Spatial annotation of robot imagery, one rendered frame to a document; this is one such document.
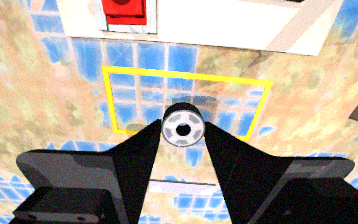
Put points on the yellow rectangular outline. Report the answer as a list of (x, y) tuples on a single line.
[(106, 70)]

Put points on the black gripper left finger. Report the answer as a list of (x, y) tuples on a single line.
[(124, 170)]

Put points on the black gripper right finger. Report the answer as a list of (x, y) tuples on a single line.
[(250, 178)]

